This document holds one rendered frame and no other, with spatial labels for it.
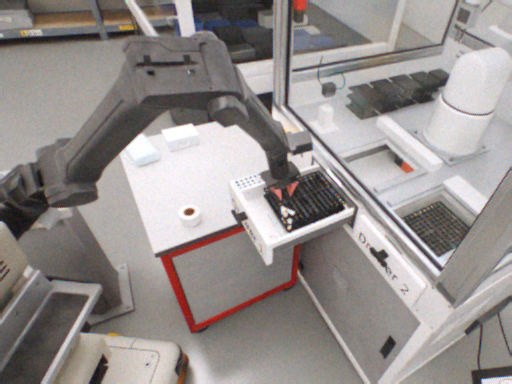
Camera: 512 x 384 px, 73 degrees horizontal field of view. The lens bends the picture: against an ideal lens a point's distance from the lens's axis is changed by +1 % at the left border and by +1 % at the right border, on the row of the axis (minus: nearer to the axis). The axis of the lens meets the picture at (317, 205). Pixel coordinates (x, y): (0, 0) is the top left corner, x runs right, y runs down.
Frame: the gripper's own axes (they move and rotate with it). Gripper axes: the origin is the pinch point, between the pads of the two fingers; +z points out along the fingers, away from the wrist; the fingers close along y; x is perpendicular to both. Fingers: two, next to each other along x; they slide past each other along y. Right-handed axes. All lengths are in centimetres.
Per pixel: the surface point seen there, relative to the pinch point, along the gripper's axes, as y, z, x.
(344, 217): 16.2, 12.6, -7.7
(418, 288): 19.8, 12.4, -40.3
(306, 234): 1.7, 10.8, -8.8
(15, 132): -128, 57, 228
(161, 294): -62, 84, 52
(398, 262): 19.5, 10.7, -31.7
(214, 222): -22.2, 15.9, 17.2
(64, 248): -78, 28, 48
